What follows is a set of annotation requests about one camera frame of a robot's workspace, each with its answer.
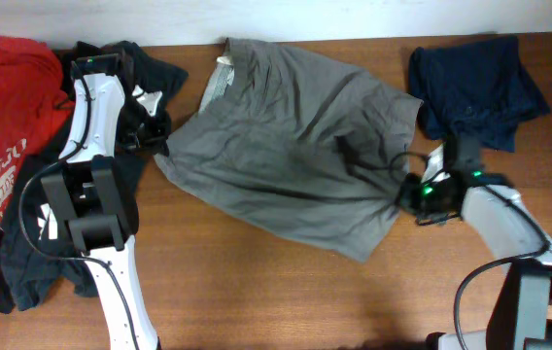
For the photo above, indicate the navy blue folded garment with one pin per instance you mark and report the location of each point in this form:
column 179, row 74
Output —
column 480, row 89

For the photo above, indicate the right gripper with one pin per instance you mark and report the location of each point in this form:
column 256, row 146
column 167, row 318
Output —
column 403, row 200

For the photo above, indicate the black printed t-shirt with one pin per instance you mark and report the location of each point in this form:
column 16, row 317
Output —
column 31, row 258

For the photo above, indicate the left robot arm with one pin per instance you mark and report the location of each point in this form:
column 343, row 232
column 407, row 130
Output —
column 91, row 202

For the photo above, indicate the grey shorts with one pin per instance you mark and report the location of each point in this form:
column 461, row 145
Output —
column 304, row 146

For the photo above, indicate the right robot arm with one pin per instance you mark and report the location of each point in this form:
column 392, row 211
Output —
column 522, row 316

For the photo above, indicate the red t-shirt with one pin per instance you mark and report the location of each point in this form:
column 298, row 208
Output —
column 30, row 90

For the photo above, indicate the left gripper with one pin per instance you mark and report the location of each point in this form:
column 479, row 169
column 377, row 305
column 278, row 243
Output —
column 155, row 142

